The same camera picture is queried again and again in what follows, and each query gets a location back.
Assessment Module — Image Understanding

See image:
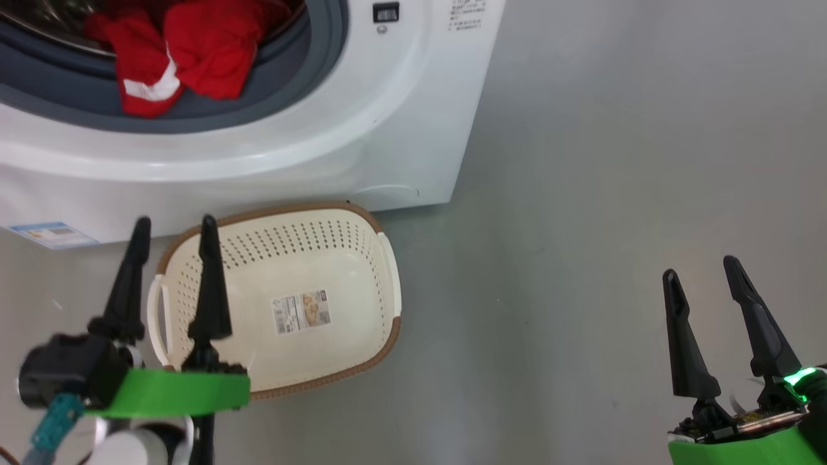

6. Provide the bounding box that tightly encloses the cream perforated basket brown rim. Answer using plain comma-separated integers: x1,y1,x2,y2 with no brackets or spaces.
147,201,403,400

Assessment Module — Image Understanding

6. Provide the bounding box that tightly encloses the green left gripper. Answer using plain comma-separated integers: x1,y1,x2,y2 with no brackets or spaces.
84,214,251,417

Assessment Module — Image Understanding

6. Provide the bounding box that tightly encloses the stainless steel washer drum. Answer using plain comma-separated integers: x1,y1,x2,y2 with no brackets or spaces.
0,0,117,59

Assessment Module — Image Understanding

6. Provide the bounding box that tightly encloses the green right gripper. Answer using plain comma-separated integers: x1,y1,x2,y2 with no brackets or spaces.
662,255,824,465

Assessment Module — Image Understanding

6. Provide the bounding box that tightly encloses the round white filter cover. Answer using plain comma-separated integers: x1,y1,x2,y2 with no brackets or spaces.
349,185,421,202

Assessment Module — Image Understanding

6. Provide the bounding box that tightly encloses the red and white garment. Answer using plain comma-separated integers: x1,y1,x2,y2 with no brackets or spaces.
84,0,291,119

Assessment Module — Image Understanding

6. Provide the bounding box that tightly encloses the teal flat connector strip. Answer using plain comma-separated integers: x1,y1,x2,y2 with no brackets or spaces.
26,394,85,465

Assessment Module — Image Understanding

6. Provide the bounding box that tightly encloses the blue energy label sticker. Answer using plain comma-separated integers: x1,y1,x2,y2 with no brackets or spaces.
8,222,99,251

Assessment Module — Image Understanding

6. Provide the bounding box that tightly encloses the white front-load washing machine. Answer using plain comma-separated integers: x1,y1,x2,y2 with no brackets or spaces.
0,0,507,249

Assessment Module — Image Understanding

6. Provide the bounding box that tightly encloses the grey rubber door gasket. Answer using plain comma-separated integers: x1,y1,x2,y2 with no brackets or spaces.
0,0,350,134

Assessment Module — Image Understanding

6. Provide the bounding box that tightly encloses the white product label sticker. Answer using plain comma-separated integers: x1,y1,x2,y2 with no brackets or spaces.
270,290,332,335

